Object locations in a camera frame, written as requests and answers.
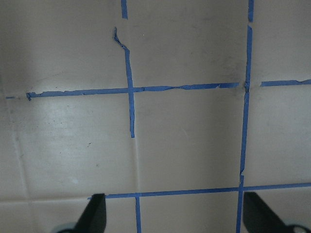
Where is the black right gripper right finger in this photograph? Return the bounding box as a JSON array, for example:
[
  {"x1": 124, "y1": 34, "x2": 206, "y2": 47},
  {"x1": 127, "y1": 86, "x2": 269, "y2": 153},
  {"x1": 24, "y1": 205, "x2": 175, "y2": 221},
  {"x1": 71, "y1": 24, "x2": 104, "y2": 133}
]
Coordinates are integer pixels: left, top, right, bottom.
[{"x1": 242, "y1": 192, "x2": 292, "y2": 233}]

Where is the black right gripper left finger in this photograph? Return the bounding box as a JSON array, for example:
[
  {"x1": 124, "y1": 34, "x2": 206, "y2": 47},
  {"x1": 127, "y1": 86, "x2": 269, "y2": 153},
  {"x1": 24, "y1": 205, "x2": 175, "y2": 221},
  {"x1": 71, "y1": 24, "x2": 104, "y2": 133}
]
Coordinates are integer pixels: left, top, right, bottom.
[{"x1": 74, "y1": 194, "x2": 106, "y2": 233}]

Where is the brown paper table cover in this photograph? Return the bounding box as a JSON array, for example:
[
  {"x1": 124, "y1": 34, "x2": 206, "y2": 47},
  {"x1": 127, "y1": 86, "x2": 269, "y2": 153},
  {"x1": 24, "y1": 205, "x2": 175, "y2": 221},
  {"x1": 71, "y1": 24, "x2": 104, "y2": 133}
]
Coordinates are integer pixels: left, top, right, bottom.
[{"x1": 0, "y1": 0, "x2": 311, "y2": 233}]

